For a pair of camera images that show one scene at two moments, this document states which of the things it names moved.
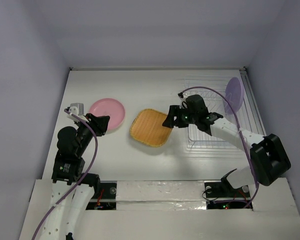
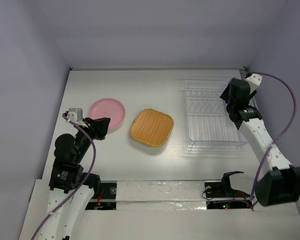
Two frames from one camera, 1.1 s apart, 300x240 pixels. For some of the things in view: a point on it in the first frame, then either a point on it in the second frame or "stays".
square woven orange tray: [147, 126] stays
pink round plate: [105, 107] stays
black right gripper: [175, 117] to [230, 93]
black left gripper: [99, 123] stays
